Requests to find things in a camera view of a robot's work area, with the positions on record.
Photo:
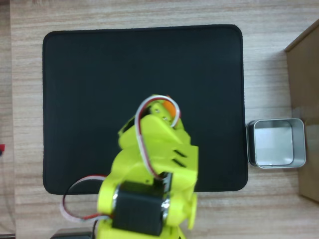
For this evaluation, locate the yellow-green robot arm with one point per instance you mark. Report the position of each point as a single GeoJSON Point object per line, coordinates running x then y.
{"type": "Point", "coordinates": [159, 149]}

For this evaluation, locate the square metal tin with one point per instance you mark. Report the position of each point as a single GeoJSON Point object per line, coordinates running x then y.
{"type": "Point", "coordinates": [274, 144]}

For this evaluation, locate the small red object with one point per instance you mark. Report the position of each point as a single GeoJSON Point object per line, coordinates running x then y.
{"type": "Point", "coordinates": [2, 149]}

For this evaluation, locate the black mat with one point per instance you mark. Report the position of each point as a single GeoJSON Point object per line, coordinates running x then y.
{"type": "Point", "coordinates": [124, 69]}

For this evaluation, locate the orange object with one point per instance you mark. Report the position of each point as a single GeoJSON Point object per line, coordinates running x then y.
{"type": "Point", "coordinates": [170, 108]}

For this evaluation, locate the cardboard box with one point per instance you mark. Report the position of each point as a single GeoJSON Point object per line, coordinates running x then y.
{"type": "Point", "coordinates": [306, 99]}

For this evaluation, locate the black box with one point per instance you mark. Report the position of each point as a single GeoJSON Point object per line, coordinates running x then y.
{"type": "Point", "coordinates": [72, 234]}

